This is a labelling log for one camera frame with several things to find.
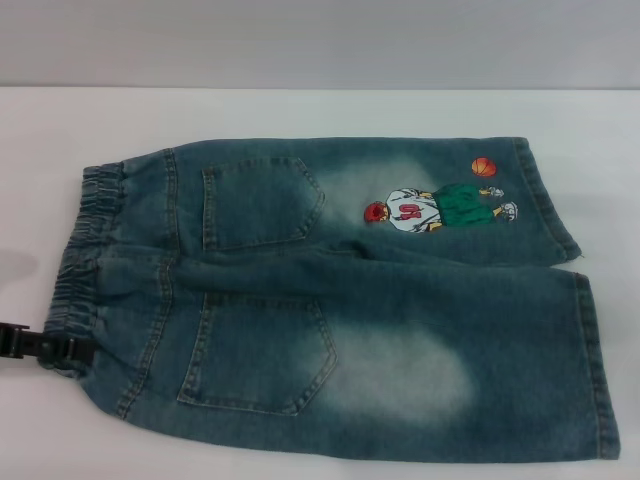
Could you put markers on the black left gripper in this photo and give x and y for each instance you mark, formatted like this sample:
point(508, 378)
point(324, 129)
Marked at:
point(14, 341)

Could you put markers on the blue denim shorts cartoon print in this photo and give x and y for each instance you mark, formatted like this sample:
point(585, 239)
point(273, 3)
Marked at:
point(310, 320)

